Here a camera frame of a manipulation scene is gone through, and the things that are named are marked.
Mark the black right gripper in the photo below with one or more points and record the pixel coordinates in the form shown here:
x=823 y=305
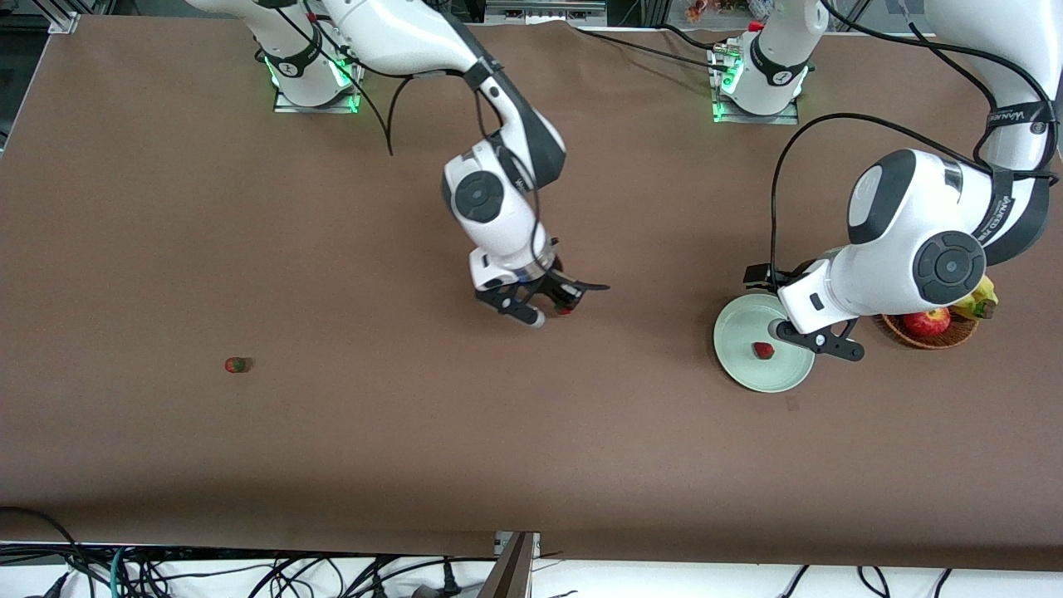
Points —
x=555 y=286

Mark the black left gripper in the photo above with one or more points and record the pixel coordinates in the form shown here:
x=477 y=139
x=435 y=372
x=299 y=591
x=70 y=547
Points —
x=769 y=277

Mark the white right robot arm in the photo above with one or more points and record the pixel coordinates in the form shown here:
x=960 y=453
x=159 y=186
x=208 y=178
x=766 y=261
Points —
x=490 y=216

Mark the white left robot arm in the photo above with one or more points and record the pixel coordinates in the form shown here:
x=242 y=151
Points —
x=913 y=224

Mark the pale green round plate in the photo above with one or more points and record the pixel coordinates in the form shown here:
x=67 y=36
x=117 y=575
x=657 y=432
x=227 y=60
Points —
x=747 y=365

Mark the brown table cover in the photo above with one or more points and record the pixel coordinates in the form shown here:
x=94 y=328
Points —
x=498 y=432

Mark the red apple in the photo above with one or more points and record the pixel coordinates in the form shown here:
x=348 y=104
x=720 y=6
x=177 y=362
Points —
x=926 y=324

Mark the brown wicker basket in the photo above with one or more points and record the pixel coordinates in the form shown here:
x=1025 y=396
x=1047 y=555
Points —
x=938 y=340

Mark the yellow banana bunch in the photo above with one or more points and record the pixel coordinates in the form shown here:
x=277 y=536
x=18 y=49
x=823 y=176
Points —
x=980 y=299

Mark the black power plug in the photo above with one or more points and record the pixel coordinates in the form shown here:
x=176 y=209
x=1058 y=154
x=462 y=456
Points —
x=449 y=579

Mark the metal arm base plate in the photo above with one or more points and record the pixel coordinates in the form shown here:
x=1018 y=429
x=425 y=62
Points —
x=756 y=119
x=286 y=104

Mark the metal table leg bracket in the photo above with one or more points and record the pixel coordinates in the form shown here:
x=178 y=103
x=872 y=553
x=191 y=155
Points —
x=513 y=569

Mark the grey metal rail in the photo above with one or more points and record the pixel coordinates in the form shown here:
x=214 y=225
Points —
x=544 y=12

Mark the aluminium frame profile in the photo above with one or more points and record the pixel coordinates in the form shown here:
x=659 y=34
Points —
x=65 y=21

